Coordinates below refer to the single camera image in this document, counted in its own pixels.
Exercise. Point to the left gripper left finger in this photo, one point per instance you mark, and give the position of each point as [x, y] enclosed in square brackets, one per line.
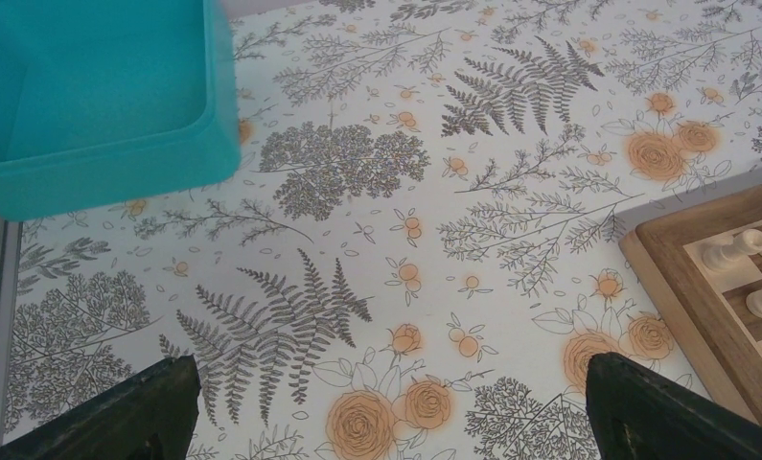
[151, 415]

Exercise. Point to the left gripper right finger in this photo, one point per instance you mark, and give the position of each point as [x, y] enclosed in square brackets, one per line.
[635, 413]

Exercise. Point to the white chess pieces row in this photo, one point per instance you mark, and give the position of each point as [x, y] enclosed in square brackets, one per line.
[723, 257]

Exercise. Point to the wooden chessboard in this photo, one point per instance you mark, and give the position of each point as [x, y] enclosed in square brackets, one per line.
[706, 310]

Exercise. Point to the floral patterned table mat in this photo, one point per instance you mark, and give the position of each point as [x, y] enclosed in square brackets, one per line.
[418, 253]

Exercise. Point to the teal plastic bin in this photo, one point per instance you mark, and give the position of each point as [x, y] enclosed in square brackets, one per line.
[107, 101]

